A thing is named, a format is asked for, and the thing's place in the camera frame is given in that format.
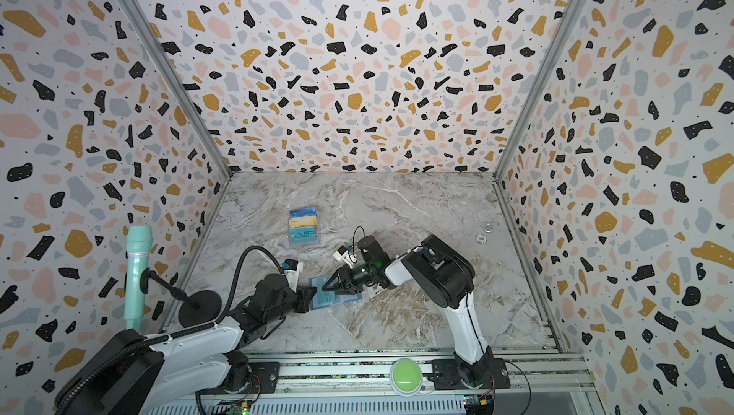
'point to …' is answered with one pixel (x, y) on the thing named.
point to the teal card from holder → (324, 297)
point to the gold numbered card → (302, 222)
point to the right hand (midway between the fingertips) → (332, 292)
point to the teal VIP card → (303, 235)
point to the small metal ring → (480, 238)
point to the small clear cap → (487, 228)
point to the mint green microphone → (139, 249)
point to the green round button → (405, 377)
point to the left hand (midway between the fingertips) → (325, 289)
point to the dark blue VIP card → (303, 212)
